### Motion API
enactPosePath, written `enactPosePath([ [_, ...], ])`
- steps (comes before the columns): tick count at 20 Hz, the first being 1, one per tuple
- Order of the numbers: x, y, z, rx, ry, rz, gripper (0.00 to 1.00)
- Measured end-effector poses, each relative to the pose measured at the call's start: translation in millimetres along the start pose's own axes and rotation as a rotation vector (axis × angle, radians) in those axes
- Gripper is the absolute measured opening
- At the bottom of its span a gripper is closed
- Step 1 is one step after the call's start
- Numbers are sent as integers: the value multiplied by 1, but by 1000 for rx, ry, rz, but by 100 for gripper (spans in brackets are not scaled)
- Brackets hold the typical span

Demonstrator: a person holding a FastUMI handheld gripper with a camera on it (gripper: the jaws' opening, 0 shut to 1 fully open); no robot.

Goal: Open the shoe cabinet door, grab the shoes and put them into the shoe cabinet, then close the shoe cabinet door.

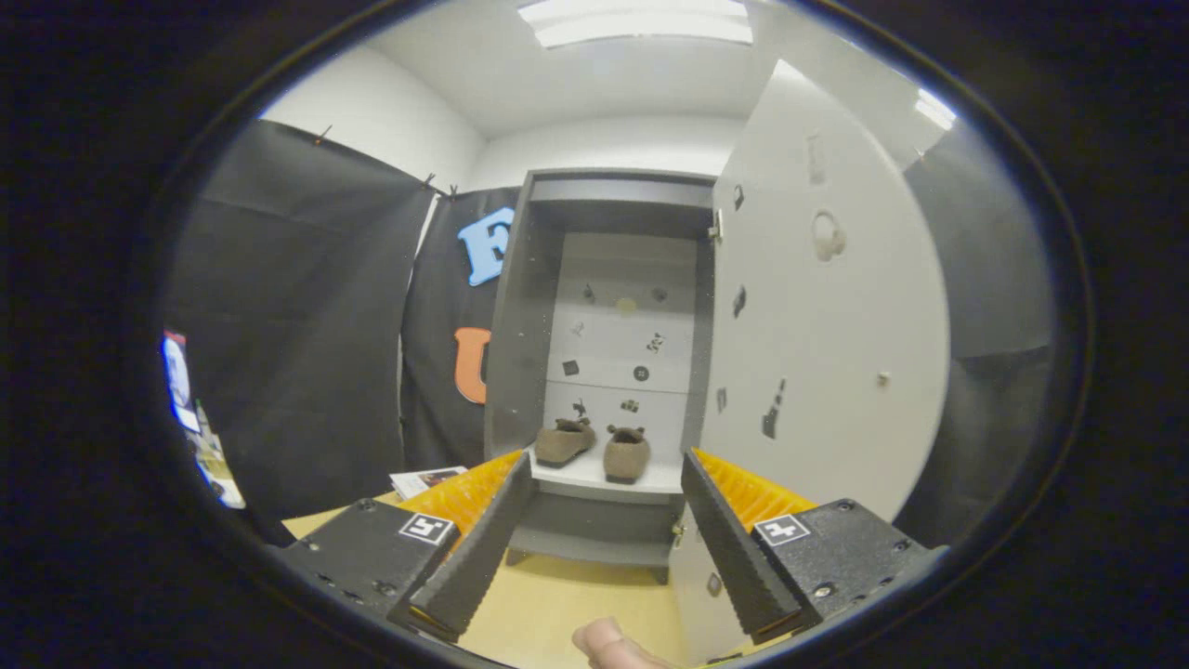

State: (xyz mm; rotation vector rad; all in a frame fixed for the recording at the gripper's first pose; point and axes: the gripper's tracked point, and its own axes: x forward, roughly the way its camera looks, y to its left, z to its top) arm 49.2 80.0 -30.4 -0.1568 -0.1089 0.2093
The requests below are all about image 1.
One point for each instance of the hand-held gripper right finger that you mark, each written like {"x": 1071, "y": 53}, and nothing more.
{"x": 734, "y": 548}

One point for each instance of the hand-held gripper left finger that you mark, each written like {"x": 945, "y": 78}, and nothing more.
{"x": 483, "y": 557}

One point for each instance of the brown fuzzy shoe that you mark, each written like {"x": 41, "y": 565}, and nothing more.
{"x": 627, "y": 457}
{"x": 562, "y": 444}

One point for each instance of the grey shoe cabinet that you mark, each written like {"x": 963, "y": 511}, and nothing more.
{"x": 520, "y": 325}

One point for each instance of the white shoe cabinet door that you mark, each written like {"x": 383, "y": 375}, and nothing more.
{"x": 836, "y": 325}

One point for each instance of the metal door hinge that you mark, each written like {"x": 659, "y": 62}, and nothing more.
{"x": 679, "y": 533}
{"x": 716, "y": 226}

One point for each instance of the white book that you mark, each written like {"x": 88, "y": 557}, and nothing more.
{"x": 423, "y": 481}

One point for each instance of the cluttered small items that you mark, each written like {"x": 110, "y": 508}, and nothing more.
{"x": 218, "y": 465}

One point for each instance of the black backdrop cloth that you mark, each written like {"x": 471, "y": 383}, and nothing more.
{"x": 297, "y": 307}

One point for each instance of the small ceiling light panel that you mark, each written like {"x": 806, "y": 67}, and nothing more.
{"x": 935, "y": 109}

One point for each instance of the long ceiling light panel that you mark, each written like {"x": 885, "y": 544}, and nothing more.
{"x": 641, "y": 20}

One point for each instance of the blue wall poster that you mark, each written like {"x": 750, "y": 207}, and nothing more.
{"x": 176, "y": 376}

